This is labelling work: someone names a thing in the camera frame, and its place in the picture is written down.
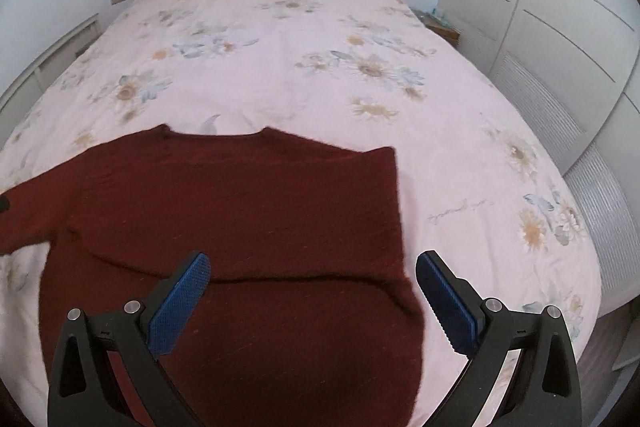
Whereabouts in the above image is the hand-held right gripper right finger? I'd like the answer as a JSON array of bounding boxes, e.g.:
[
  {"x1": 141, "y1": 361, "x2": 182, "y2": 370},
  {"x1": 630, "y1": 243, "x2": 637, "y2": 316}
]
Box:
[{"x1": 415, "y1": 249, "x2": 584, "y2": 427}]

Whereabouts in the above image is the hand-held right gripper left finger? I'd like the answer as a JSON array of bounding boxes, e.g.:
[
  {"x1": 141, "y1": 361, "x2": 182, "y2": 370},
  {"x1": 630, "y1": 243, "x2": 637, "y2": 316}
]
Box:
[{"x1": 47, "y1": 251, "x2": 213, "y2": 427}]

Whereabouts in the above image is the dark red knit sweater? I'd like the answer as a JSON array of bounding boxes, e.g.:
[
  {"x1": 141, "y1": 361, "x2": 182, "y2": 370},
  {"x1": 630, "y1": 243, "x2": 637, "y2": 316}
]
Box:
[{"x1": 0, "y1": 124, "x2": 427, "y2": 427}]

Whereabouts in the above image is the pink floral blanket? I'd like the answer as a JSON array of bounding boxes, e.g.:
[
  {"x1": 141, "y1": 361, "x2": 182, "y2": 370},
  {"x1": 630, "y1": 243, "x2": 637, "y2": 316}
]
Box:
[{"x1": 0, "y1": 0, "x2": 602, "y2": 427}]

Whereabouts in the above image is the wooden nightstand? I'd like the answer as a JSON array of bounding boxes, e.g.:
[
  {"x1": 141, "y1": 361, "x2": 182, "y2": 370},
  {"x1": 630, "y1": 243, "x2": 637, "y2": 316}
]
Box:
[{"x1": 415, "y1": 9, "x2": 461, "y2": 48}]

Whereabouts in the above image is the white wardrobe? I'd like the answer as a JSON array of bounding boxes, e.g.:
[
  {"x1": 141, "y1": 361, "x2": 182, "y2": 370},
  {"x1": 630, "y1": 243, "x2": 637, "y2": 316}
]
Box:
[{"x1": 439, "y1": 0, "x2": 640, "y2": 323}]

